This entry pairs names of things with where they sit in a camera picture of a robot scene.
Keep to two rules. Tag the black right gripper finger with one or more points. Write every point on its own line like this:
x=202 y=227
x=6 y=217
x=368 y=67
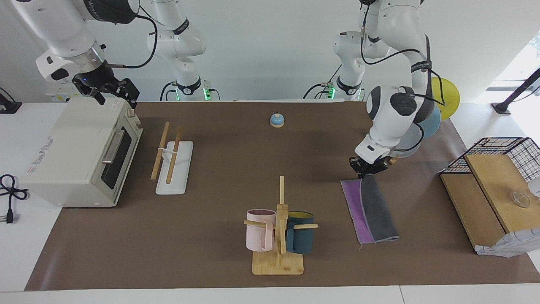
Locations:
x=131 y=90
x=99 y=98

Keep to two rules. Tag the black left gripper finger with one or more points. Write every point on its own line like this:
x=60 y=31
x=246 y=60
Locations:
x=373 y=172
x=360 y=175

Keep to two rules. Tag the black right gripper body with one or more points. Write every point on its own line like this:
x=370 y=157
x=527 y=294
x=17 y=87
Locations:
x=101 y=80

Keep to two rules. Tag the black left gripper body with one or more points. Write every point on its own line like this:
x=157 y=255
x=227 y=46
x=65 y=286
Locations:
x=368 y=166

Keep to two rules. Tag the purple and grey towel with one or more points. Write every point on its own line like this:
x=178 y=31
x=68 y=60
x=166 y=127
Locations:
x=377 y=211

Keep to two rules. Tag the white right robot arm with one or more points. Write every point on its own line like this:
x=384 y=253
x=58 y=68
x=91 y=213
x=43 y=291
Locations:
x=63 y=29

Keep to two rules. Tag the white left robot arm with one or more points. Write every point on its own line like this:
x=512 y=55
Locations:
x=396 y=114

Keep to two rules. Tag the wooden plate rack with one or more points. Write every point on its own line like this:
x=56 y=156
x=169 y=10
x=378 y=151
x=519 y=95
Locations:
x=393 y=160

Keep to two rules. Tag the white towel rack wooden bars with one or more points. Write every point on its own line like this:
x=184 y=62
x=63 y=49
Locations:
x=175 y=169

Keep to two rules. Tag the grey plate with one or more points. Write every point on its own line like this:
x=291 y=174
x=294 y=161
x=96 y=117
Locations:
x=411 y=143

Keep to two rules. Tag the cream toaster oven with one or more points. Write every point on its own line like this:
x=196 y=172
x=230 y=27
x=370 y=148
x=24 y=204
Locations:
x=71 y=156

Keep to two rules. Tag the light blue plate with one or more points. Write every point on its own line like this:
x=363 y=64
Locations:
x=433 y=122

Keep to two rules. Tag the dark teal mug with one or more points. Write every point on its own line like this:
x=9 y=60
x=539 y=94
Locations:
x=301 y=238

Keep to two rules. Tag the yellow plate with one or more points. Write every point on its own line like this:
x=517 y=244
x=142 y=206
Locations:
x=449 y=95

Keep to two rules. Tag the brown table mat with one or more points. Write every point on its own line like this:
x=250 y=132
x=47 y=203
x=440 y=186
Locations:
x=219 y=169

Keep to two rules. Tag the wooden mug tree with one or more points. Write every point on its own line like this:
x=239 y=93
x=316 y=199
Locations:
x=280 y=261

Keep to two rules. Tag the pink mug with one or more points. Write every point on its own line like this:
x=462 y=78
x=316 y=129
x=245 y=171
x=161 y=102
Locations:
x=256 y=232

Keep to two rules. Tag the black stand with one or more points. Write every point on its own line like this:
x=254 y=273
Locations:
x=512 y=98

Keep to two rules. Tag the black clamp mount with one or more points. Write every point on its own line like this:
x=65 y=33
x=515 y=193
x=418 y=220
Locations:
x=7 y=105

